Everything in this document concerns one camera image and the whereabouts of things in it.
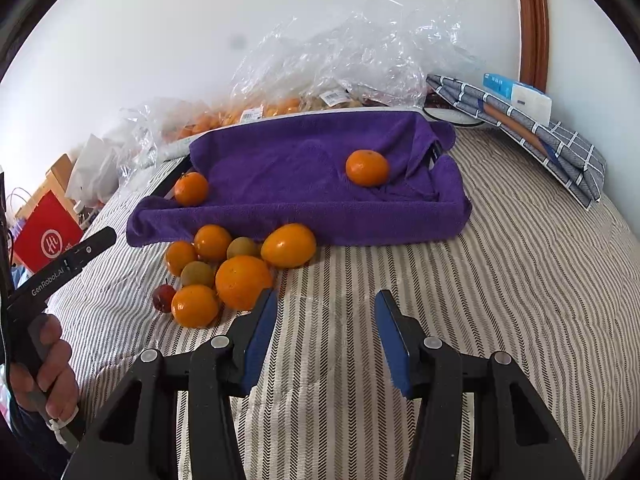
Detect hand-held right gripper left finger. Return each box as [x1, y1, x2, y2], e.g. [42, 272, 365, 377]
[62, 287, 279, 480]

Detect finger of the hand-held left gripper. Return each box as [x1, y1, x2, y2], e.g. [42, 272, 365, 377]
[64, 226, 118, 271]

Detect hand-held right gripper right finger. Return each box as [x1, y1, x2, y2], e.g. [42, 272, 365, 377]
[374, 289, 586, 480]

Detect large orange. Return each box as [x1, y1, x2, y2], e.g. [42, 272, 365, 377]
[215, 255, 274, 312]

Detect brown kiwi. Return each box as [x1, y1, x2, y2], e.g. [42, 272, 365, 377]
[180, 260, 217, 288]
[226, 236, 261, 261]

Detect oval orange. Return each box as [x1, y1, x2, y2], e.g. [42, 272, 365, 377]
[260, 223, 318, 269]

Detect small red apple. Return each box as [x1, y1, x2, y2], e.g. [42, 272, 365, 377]
[152, 280, 177, 314]

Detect person's left forearm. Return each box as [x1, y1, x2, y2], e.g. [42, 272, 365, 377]
[0, 392, 68, 476]

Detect person's left hand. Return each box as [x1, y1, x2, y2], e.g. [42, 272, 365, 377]
[9, 313, 82, 421]

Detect red paper bag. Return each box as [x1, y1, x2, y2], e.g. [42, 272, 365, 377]
[12, 189, 85, 276]

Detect white plastic bag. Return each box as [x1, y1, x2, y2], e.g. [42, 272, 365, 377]
[65, 132, 126, 206]

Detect crumpled clear plastic bag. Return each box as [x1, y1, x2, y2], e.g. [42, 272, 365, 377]
[102, 97, 211, 181]

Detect tray with purple towel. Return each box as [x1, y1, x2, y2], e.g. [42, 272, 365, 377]
[125, 110, 473, 248]

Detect clear bag of oranges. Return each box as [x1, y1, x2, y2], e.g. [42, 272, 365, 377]
[162, 55, 313, 142]

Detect grey checkered cloth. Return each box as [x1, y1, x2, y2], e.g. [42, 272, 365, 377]
[425, 74, 607, 209]

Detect blue and white box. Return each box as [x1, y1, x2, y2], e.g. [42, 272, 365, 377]
[482, 72, 521, 103]

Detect clear bag of brown fruit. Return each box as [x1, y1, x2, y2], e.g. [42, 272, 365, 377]
[300, 0, 486, 113]

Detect black cable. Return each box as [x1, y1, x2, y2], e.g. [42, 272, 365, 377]
[422, 92, 486, 128]

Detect brown wooden arch frame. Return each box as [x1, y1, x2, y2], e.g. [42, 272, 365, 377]
[511, 0, 551, 92]

